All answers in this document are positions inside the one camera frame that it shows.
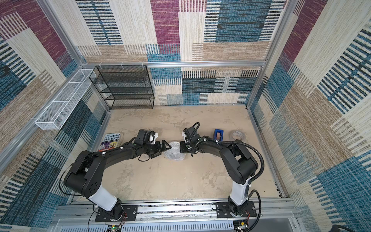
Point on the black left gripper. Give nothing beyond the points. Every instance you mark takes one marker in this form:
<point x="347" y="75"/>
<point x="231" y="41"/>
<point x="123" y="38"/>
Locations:
<point x="159" y="152"/>

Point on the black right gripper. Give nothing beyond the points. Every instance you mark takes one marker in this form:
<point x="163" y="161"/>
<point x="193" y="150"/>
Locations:
<point x="185" y="146"/>

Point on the clear bubble wrap sheet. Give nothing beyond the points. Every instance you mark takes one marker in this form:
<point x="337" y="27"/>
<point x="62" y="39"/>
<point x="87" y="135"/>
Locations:
<point x="174" y="153"/>

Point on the blue tape dispenser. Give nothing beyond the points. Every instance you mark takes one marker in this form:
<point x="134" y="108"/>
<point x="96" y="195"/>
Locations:
<point x="218" y="134"/>

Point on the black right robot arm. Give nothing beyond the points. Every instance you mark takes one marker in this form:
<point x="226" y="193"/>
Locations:
<point x="243" y="163"/>

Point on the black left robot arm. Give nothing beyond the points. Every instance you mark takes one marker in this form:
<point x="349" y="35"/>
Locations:
<point x="86" y="174"/>

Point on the colourful treehouse book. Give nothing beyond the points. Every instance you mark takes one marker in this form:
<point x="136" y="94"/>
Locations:
<point x="110" y="141"/>

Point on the clear tape roll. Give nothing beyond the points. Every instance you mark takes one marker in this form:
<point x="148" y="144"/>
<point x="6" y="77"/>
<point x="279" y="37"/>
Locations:
<point x="238" y="135"/>

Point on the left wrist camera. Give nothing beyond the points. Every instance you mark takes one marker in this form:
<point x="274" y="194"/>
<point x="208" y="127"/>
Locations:
<point x="145" y="137"/>

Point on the black wire shelf rack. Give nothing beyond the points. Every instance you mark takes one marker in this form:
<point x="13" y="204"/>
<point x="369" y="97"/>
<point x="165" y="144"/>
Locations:
<point x="124" y="86"/>

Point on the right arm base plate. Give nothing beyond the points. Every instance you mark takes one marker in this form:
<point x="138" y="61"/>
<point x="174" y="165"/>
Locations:
<point x="231" y="210"/>

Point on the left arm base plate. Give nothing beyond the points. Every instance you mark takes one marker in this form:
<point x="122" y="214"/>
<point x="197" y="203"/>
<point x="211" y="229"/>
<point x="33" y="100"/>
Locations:
<point x="117" y="214"/>

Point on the white wire mesh basket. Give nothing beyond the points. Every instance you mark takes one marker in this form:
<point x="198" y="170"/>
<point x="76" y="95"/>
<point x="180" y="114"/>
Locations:
<point x="62" y="106"/>

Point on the aluminium front rail frame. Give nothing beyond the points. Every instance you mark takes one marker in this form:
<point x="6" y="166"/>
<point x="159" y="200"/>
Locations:
<point x="193" y="215"/>

